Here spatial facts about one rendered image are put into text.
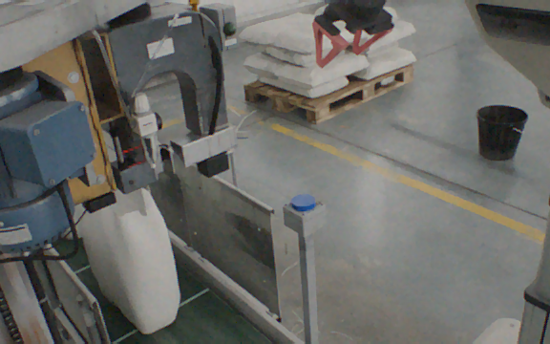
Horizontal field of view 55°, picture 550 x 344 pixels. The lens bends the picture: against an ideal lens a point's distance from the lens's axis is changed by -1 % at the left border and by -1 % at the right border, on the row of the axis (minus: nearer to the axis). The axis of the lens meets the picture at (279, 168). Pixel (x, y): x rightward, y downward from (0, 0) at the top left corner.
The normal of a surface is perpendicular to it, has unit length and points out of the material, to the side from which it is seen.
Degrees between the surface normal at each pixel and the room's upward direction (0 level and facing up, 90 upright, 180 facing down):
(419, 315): 0
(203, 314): 0
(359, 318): 0
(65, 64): 90
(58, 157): 90
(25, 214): 91
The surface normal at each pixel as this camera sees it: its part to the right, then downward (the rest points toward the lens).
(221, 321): -0.07, -0.88
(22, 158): -0.43, 0.45
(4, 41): 0.87, 0.18
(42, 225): 0.68, 0.32
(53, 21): 0.98, 0.03
